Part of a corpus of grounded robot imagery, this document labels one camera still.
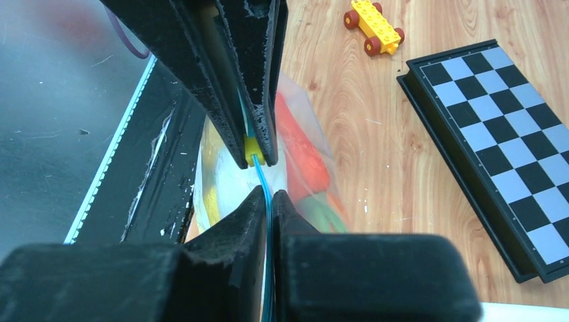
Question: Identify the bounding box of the yellow toy pear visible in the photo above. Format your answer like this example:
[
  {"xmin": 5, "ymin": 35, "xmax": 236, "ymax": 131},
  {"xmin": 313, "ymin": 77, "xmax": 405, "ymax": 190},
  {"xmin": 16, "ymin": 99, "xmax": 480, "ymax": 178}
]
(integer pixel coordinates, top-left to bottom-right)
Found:
[{"xmin": 201, "ymin": 118, "xmax": 223, "ymax": 227}]

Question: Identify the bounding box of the white plastic basket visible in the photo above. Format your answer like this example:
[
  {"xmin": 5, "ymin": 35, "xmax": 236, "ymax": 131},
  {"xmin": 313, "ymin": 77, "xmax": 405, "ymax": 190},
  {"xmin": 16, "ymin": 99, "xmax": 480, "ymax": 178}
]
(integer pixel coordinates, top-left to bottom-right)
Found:
[{"xmin": 480, "ymin": 303, "xmax": 569, "ymax": 322}]

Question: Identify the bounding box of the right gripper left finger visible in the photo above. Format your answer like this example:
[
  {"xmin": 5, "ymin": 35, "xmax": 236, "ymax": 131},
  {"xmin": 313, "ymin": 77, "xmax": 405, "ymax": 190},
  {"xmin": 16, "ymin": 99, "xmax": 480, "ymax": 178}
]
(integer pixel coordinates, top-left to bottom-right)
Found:
[{"xmin": 1, "ymin": 187, "xmax": 266, "ymax": 321}]

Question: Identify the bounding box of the yellow toy brick car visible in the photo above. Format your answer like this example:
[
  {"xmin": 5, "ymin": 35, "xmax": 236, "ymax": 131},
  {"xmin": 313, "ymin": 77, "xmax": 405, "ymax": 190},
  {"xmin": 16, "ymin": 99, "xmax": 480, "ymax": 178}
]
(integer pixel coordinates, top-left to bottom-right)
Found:
[{"xmin": 343, "ymin": 1, "xmax": 405, "ymax": 57}]

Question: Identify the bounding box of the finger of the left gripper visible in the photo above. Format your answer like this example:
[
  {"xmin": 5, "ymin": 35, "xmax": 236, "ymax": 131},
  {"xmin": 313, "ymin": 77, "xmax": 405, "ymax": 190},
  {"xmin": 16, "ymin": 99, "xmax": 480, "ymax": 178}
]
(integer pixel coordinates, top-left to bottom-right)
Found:
[
  {"xmin": 215, "ymin": 1, "xmax": 289, "ymax": 167},
  {"xmin": 103, "ymin": 1, "xmax": 248, "ymax": 169}
]

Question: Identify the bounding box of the black grey chessboard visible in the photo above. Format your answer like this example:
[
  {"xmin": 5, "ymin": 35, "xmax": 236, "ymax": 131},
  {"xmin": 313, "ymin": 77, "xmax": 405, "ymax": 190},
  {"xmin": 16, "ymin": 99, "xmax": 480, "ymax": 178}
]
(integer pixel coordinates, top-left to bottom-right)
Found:
[{"xmin": 397, "ymin": 40, "xmax": 568, "ymax": 283}]

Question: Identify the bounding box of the toy orange carrot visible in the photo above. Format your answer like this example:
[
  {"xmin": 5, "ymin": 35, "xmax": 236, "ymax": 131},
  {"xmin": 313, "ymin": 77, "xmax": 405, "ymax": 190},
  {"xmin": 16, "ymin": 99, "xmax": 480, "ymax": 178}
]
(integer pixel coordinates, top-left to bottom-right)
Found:
[{"xmin": 274, "ymin": 93, "xmax": 331, "ymax": 203}]

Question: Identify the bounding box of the clear zip top bag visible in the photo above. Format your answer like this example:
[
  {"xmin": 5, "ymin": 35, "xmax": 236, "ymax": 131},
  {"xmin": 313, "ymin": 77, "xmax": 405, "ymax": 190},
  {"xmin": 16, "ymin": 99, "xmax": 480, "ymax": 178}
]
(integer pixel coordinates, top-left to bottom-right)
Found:
[{"xmin": 177, "ymin": 74, "xmax": 357, "ymax": 321}]

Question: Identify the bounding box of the green toy cabbage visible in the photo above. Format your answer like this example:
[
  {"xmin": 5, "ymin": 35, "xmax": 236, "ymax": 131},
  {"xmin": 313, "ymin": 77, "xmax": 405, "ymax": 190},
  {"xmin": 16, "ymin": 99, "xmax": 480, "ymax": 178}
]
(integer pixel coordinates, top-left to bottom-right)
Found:
[{"xmin": 297, "ymin": 192, "xmax": 348, "ymax": 233}]

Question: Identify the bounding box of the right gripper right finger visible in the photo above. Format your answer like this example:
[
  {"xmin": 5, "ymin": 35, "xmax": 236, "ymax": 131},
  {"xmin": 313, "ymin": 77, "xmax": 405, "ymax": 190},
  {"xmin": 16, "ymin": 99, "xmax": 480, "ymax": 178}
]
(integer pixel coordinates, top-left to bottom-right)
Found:
[{"xmin": 272, "ymin": 191, "xmax": 482, "ymax": 321}]

